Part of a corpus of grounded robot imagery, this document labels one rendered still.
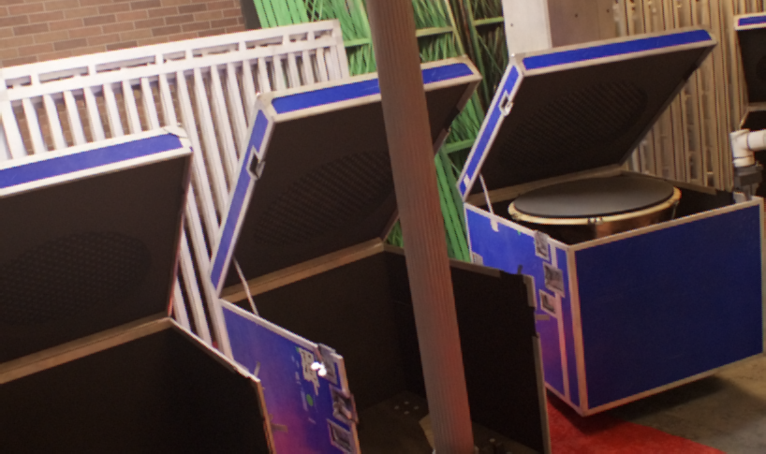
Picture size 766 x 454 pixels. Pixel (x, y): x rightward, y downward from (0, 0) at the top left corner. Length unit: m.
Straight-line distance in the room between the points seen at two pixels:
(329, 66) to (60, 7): 1.74
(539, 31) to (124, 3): 2.67
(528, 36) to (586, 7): 0.43
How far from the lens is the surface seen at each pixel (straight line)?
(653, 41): 3.67
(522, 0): 4.61
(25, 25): 5.07
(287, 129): 2.47
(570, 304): 3.31
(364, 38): 5.57
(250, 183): 2.60
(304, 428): 2.86
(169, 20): 5.37
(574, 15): 4.70
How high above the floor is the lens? 1.89
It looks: 14 degrees down
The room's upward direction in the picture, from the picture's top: 9 degrees counter-clockwise
